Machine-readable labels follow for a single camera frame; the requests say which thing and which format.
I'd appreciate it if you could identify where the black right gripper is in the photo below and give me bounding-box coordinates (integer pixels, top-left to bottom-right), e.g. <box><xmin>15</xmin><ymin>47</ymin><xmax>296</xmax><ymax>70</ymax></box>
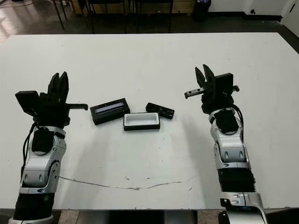
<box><xmin>184</xmin><ymin>64</ymin><xmax>240</xmax><ymax>115</ymax></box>

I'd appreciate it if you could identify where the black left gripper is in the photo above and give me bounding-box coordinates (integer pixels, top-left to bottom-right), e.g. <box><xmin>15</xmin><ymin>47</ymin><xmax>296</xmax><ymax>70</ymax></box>
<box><xmin>32</xmin><ymin>71</ymin><xmax>89</xmax><ymax>128</ymax></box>

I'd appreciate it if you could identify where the slim black camera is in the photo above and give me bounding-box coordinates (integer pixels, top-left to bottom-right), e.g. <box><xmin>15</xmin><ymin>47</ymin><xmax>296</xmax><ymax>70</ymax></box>
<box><xmin>145</xmin><ymin>102</ymin><xmax>175</xmax><ymax>119</ymax></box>

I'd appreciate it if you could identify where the black box lid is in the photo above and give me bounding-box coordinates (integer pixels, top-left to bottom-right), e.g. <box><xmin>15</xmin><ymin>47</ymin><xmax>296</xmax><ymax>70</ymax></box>
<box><xmin>90</xmin><ymin>98</ymin><xmax>131</xmax><ymax>126</ymax></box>

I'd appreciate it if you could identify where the black box base white insert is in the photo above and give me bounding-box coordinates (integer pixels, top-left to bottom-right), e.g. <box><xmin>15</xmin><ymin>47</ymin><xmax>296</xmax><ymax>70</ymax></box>
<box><xmin>123</xmin><ymin>112</ymin><xmax>161</xmax><ymax>132</ymax></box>

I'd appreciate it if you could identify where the black trash bin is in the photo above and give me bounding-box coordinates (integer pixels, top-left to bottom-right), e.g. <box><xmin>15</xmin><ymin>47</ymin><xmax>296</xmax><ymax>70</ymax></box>
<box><xmin>192</xmin><ymin>0</ymin><xmax>212</xmax><ymax>23</ymax></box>

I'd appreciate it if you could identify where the black chair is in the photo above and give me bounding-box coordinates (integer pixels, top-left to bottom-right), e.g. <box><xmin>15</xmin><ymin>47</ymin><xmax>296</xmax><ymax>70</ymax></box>
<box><xmin>87</xmin><ymin>0</ymin><xmax>128</xmax><ymax>33</ymax></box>
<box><xmin>135</xmin><ymin>0</ymin><xmax>173</xmax><ymax>33</ymax></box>

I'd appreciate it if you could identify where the light wooden board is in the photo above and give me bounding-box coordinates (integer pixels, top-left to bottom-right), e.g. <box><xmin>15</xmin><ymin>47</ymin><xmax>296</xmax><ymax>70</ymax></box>
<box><xmin>93</xmin><ymin>3</ymin><xmax>196</xmax><ymax>14</ymax></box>

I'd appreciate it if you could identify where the white door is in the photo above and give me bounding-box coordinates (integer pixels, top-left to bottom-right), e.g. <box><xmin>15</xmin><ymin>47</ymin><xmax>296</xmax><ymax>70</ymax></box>
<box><xmin>280</xmin><ymin>0</ymin><xmax>299</xmax><ymax>25</ymax></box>

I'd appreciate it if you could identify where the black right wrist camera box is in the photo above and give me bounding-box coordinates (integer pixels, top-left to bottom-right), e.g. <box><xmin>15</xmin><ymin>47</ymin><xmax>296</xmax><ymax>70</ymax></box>
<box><xmin>214</xmin><ymin>73</ymin><xmax>234</xmax><ymax>94</ymax></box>

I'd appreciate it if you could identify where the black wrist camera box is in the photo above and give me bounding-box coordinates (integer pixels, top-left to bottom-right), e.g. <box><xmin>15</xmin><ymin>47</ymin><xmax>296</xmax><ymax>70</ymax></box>
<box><xmin>214</xmin><ymin>73</ymin><xmax>234</xmax><ymax>94</ymax></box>
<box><xmin>15</xmin><ymin>90</ymin><xmax>41</xmax><ymax>115</ymax></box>

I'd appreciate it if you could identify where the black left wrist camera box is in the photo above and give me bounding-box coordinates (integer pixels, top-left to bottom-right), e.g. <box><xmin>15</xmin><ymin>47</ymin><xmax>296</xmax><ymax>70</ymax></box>
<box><xmin>15</xmin><ymin>90</ymin><xmax>41</xmax><ymax>115</ymax></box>

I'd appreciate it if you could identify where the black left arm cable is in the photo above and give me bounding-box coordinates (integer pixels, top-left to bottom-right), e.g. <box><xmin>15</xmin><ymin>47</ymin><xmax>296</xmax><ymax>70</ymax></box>
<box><xmin>22</xmin><ymin>122</ymin><xmax>39</xmax><ymax>168</ymax></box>

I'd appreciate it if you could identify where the thin floor cable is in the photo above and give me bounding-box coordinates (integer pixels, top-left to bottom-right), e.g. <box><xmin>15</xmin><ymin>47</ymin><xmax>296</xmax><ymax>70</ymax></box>
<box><xmin>0</xmin><ymin>0</ymin><xmax>38</xmax><ymax>9</ymax></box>

